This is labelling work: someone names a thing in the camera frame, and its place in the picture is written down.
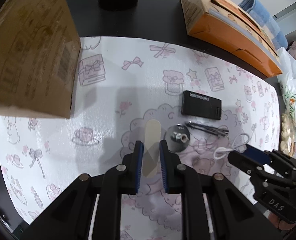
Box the blue checkered towel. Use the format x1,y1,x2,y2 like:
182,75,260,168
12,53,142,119
238,0,288,50

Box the white pink patterned mat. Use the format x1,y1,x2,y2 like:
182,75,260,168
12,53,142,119
0,36,281,240

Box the person's right hand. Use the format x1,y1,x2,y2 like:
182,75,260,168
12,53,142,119
268,212,296,231

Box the orange cling film box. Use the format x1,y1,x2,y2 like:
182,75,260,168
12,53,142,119
181,0,282,77

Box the small black card box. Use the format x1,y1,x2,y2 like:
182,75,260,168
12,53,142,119
181,90,222,120

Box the bag of garlic snacks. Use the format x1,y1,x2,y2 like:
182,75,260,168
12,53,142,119
280,113,296,159

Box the brown cardboard box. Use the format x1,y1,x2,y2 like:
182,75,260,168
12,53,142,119
0,0,81,118

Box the white cable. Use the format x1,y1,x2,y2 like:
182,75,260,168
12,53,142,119
213,132,251,161

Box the beige nail file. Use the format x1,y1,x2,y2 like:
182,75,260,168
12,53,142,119
142,119,161,178

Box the black hair pins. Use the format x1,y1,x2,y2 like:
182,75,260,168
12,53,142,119
185,121,229,138

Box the round silver metal disc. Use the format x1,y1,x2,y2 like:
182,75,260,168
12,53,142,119
164,124,190,153

